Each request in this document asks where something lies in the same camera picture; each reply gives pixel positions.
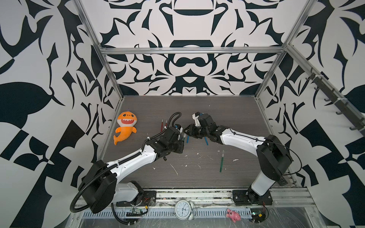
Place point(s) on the wall hook rack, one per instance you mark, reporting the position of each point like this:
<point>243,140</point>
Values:
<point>344,106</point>

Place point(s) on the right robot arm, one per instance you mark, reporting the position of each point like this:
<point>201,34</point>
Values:
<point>274,157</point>

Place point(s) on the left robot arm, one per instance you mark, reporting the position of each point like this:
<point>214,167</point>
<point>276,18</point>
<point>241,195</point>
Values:
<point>99,189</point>

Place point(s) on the black remote control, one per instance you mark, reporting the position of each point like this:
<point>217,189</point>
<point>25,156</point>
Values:
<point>282,182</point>

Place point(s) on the orange shark plush toy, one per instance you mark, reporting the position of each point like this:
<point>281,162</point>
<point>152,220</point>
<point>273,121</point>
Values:
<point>126,121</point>

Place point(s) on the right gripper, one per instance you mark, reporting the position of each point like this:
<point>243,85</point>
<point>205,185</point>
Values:
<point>189,131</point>

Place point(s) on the green knife lower right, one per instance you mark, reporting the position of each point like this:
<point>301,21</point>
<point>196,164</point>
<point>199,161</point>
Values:
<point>222,161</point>

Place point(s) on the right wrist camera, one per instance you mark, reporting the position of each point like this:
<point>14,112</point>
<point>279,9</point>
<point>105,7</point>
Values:
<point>196,119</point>

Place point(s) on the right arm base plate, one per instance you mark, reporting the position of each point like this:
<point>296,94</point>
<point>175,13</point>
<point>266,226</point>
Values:
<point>249,197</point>

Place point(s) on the white alarm clock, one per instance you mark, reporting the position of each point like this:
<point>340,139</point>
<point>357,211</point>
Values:
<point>184,210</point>

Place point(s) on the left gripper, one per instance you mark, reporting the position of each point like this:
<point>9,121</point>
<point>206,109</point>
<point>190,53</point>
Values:
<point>180,143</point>

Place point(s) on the pink pig toy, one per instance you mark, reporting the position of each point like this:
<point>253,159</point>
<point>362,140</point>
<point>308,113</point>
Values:
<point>233,215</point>

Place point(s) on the green circuit board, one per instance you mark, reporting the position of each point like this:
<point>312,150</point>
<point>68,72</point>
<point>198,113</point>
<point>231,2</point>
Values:
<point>259,215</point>

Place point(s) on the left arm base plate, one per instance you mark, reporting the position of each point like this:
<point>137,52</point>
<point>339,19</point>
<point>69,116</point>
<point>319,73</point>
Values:
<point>148,198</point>

